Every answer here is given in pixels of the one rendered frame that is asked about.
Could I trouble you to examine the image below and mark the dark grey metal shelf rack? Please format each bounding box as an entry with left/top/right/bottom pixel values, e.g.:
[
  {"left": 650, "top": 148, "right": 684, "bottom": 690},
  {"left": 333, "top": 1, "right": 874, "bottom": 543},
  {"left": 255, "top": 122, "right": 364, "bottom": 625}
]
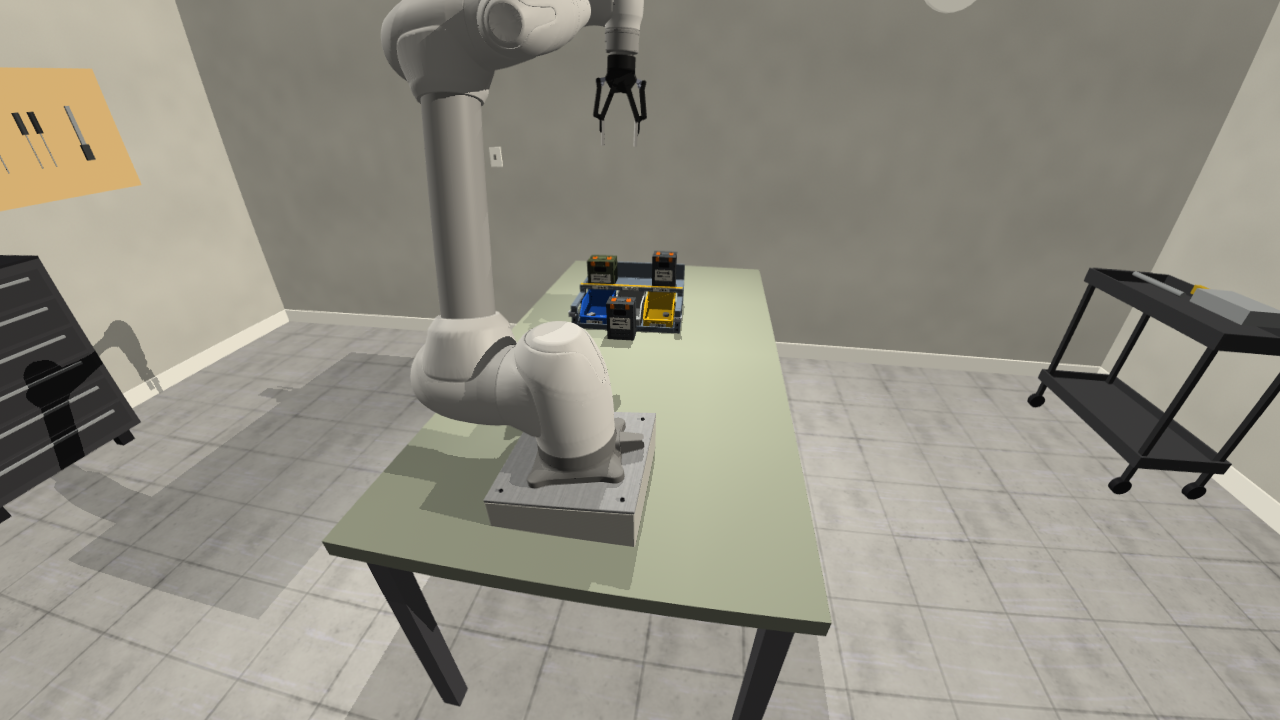
[{"left": 570, "top": 263, "right": 685, "bottom": 334}]

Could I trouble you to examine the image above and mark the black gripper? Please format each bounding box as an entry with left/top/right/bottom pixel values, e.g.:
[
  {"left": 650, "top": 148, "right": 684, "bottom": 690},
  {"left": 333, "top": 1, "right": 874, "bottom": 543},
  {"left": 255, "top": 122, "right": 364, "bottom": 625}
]
[{"left": 593, "top": 54, "right": 646, "bottom": 147}]

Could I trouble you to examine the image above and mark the blue bin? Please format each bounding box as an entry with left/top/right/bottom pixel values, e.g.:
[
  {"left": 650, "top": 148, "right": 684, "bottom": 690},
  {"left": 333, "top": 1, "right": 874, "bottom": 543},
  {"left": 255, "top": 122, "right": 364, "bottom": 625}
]
[{"left": 580, "top": 290, "right": 617, "bottom": 324}]

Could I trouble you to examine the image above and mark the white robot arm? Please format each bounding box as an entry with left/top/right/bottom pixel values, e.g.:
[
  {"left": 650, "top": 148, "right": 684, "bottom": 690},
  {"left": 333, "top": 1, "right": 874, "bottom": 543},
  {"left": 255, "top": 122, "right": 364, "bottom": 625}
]
[{"left": 381, "top": 0, "right": 645, "bottom": 489}]

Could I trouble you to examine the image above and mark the black case with handle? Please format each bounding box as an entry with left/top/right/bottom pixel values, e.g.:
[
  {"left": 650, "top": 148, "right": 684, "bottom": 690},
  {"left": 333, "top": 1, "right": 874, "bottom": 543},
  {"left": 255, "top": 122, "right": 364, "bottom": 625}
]
[{"left": 652, "top": 251, "right": 677, "bottom": 287}]

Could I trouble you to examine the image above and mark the grey open bin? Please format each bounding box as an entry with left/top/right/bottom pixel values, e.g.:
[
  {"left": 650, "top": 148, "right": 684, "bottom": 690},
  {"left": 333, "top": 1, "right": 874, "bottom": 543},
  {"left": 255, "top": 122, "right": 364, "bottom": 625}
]
[{"left": 616, "top": 290, "right": 646, "bottom": 325}]

